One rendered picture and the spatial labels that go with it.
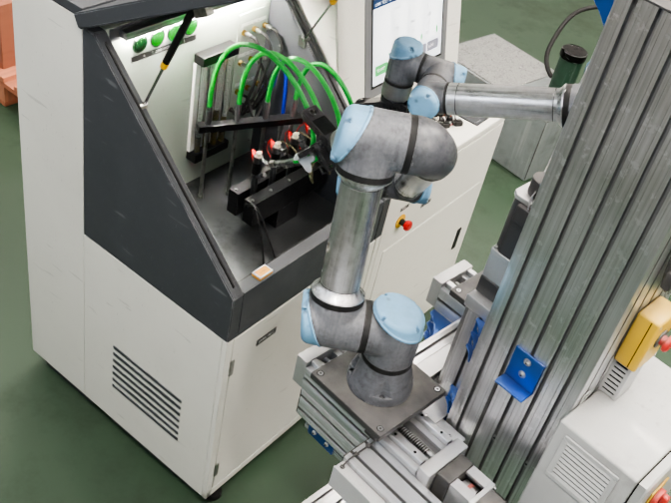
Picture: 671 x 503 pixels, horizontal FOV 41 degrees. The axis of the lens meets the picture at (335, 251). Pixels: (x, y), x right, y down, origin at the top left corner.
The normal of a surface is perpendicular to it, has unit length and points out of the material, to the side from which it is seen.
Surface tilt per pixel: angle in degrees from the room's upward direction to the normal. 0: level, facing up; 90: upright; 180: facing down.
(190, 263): 90
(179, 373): 90
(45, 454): 0
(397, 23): 76
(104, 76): 90
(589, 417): 0
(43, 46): 90
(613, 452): 0
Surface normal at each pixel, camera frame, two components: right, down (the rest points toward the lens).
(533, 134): -0.74, 0.33
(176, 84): 0.77, 0.51
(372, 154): -0.03, 0.47
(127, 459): 0.18, -0.75
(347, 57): 0.79, 0.32
